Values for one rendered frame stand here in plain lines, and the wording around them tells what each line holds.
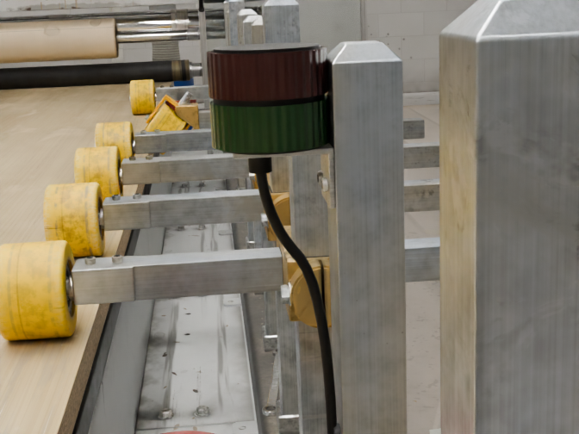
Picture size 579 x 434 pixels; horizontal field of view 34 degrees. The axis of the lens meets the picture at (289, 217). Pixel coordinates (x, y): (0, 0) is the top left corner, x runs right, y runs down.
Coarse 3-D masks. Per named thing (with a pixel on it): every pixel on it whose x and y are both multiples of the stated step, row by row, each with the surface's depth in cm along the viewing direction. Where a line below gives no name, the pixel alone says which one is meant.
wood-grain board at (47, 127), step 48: (0, 96) 280; (48, 96) 274; (96, 96) 269; (0, 144) 188; (48, 144) 185; (0, 192) 141; (0, 240) 112; (0, 336) 80; (96, 336) 84; (0, 384) 70; (48, 384) 70; (0, 432) 62; (48, 432) 62
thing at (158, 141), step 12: (408, 120) 154; (420, 120) 154; (144, 132) 151; (156, 132) 151; (168, 132) 152; (180, 132) 151; (192, 132) 151; (204, 132) 151; (408, 132) 154; (420, 132) 154; (132, 144) 151; (144, 144) 150; (156, 144) 150; (168, 144) 151; (180, 144) 151; (192, 144) 151; (204, 144) 151
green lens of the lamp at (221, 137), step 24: (216, 120) 47; (240, 120) 46; (264, 120) 45; (288, 120) 46; (312, 120) 46; (216, 144) 47; (240, 144) 46; (264, 144) 46; (288, 144) 46; (312, 144) 47
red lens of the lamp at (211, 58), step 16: (320, 48) 46; (208, 64) 47; (224, 64) 46; (240, 64) 45; (256, 64) 45; (272, 64) 45; (288, 64) 45; (304, 64) 45; (320, 64) 46; (208, 80) 48; (224, 80) 46; (240, 80) 45; (256, 80) 45; (272, 80) 45; (288, 80) 45; (304, 80) 46; (320, 80) 46; (224, 96) 46; (240, 96) 45; (256, 96) 45; (272, 96) 45; (288, 96) 45; (304, 96) 46
